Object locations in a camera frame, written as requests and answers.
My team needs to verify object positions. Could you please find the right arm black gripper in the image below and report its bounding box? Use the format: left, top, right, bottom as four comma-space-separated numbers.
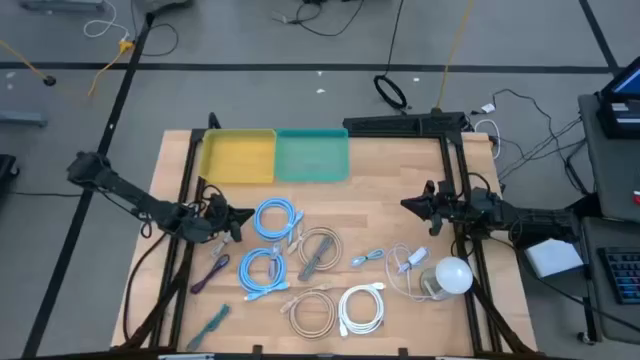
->
399, 179, 469, 238

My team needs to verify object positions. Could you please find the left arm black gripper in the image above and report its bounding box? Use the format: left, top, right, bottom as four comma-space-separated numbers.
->
202, 192, 257, 245

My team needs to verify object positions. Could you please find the small light blue cable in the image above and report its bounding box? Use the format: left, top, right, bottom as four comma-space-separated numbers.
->
349, 248, 386, 268

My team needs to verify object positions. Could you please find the dark grey cable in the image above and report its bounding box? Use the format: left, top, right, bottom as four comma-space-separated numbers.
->
297, 235, 335, 283

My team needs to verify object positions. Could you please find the beige braided cable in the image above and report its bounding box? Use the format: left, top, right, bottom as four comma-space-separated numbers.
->
279, 283, 339, 342
289, 225, 345, 273

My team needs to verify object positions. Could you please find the teal cable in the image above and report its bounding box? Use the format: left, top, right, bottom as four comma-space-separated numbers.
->
185, 303, 232, 353

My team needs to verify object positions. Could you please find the yellow plastic tray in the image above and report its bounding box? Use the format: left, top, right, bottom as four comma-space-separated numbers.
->
198, 128, 278, 185

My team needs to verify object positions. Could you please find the white globe lamp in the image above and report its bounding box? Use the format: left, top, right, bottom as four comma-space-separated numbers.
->
418, 255, 475, 303

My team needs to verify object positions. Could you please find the teal plastic tray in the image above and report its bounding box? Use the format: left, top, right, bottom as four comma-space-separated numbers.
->
273, 127, 351, 184

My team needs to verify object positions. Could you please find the white box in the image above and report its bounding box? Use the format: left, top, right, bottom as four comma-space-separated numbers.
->
523, 238, 585, 280

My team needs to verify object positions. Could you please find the black diagonal desk bar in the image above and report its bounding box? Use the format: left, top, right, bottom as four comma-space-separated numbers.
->
569, 192, 601, 217

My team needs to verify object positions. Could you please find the grey desk with keyboard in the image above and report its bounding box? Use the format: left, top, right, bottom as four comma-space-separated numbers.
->
579, 216, 640, 346

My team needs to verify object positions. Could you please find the grey desk with laptop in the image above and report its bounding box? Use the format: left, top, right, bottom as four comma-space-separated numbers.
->
578, 93, 640, 222

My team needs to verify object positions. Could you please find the black backlit keyboard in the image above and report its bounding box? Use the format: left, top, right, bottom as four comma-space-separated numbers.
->
597, 245, 640, 306

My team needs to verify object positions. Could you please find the black laptop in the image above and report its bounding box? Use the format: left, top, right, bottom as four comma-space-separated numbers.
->
596, 55, 640, 141

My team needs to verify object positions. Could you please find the grey floor equipment base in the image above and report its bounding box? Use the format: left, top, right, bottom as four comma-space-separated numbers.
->
132, 0, 194, 14

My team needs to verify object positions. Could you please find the short grey metal foot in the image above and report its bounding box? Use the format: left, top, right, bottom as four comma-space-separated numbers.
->
0, 110, 49, 127

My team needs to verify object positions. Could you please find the black chair base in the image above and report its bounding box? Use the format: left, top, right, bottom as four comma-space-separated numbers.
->
0, 153, 20, 191

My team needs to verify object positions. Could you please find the long grey metal foot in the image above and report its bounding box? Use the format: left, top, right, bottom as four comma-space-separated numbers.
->
19, 0, 106, 12

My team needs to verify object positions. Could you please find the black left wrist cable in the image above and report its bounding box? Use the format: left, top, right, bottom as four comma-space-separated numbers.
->
197, 183, 229, 207

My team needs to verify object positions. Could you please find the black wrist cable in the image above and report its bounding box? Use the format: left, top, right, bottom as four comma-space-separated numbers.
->
452, 171, 496, 206
197, 183, 229, 207

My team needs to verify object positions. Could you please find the thin white cable with adapter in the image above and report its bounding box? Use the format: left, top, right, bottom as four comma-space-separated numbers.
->
383, 242, 434, 304

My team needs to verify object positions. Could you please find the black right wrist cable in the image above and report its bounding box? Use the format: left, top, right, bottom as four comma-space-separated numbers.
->
452, 171, 496, 206

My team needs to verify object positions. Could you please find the black perforated mount bar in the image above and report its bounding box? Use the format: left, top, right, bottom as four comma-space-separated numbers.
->
342, 112, 467, 137

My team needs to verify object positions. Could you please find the white looped cable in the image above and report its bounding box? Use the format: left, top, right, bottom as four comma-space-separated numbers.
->
472, 118, 502, 161

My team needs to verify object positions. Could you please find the black coiled floor cable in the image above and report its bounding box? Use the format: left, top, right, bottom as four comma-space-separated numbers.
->
373, 0, 410, 112

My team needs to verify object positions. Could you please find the black metal table frame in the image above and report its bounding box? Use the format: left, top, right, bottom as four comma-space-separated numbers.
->
121, 112, 540, 360

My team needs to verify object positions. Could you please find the black straight desk cable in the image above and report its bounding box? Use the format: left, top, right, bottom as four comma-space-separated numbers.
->
498, 115, 586, 182

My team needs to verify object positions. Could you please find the black arm base cable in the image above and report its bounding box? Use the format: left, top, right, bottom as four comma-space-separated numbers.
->
122, 232, 171, 346

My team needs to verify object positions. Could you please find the black looping desk cable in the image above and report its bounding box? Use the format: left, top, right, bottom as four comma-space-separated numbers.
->
492, 88, 594, 197

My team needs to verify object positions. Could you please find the long orange floor cable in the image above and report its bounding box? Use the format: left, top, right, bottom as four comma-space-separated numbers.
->
436, 0, 475, 110

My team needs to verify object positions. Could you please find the thin black looped floor cable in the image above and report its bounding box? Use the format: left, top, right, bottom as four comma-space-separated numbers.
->
130, 0, 180, 57

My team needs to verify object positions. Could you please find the straight thin black floor cable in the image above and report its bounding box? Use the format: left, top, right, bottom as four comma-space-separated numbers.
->
9, 191, 84, 198

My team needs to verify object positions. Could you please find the black floor cable with plug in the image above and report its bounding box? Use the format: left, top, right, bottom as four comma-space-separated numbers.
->
272, 0, 366, 38

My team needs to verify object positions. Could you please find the yellow cable with yellow plug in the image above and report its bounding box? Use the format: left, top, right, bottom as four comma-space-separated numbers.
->
87, 39, 136, 97

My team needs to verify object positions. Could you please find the yellow cable with black end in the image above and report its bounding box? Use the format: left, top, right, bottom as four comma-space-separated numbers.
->
0, 38, 57, 87

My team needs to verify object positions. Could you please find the white floor cable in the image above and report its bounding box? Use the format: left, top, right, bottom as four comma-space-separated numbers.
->
83, 0, 132, 41

